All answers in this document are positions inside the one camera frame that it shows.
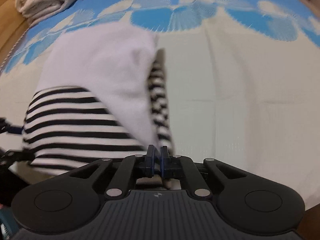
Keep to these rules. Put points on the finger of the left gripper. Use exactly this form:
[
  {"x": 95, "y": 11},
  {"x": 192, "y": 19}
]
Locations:
[{"x": 6, "y": 127}]

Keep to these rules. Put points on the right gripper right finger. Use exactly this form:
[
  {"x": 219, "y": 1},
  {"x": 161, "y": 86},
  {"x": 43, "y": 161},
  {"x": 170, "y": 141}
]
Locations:
[{"x": 184, "y": 169}]

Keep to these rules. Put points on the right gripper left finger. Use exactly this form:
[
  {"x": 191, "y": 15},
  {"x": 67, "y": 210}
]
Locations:
[{"x": 131, "y": 168}]

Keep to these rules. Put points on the striped white hooded garment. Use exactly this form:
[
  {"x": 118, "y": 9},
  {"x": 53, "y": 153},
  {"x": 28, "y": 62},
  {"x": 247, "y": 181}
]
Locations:
[{"x": 101, "y": 94}]

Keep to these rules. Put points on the wooden bed headboard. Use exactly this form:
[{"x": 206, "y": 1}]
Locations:
[{"x": 12, "y": 27}]

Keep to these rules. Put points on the blue white patterned bedspread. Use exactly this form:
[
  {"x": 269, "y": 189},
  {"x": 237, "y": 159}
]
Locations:
[{"x": 242, "y": 79}]

